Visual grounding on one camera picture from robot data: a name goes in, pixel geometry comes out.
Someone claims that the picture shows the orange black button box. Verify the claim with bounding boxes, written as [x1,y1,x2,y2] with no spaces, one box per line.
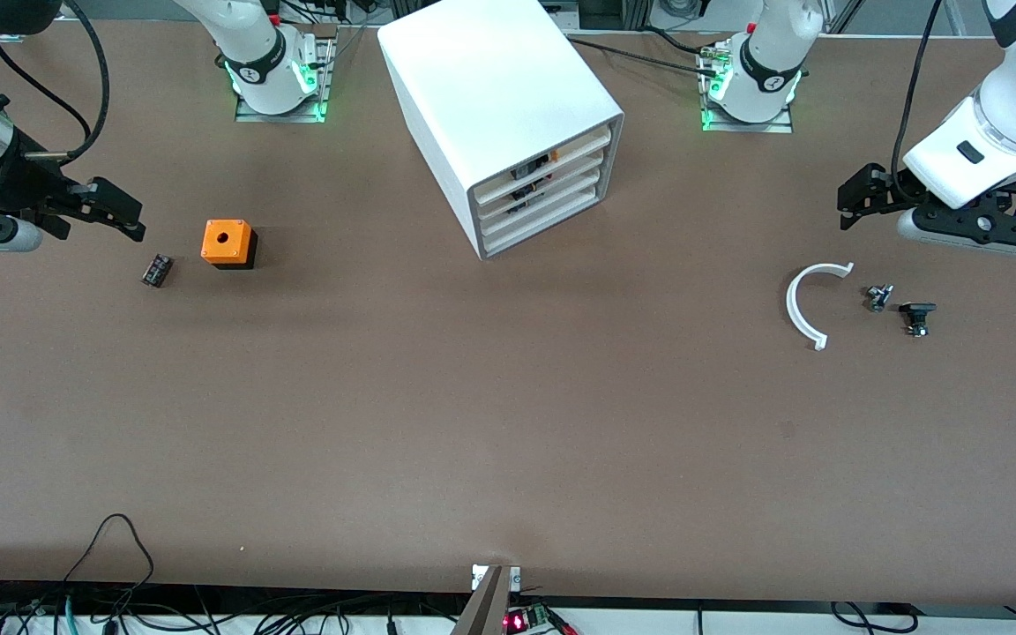
[200,219,258,271]

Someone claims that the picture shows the white curved plastic clip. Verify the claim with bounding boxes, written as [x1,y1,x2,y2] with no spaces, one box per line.
[785,262,855,352]

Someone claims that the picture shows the small black clamp part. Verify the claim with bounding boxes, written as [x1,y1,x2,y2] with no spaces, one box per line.
[900,302,938,338]

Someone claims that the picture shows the circuit board with red light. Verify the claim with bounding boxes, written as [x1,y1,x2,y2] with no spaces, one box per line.
[504,605,578,635]

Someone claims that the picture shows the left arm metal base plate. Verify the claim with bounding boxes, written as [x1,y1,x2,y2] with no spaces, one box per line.
[698,42,796,135]

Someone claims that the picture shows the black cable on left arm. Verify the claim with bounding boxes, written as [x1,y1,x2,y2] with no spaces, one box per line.
[891,0,946,177]

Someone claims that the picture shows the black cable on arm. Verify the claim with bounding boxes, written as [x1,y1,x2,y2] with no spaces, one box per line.
[0,0,112,165]
[891,0,946,177]

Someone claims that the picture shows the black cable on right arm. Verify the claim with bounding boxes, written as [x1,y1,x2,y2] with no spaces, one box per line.
[0,0,112,165]

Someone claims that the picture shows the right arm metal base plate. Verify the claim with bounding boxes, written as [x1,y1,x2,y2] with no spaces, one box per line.
[235,35,338,123]

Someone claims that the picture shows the black cable behind cabinet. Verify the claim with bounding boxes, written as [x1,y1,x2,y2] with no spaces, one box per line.
[564,35,721,73]

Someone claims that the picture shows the black looped thin cable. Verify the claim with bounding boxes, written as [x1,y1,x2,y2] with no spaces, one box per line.
[61,513,156,609]

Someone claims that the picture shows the grey metal camera bracket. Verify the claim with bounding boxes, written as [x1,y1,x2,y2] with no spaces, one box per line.
[451,564,522,635]

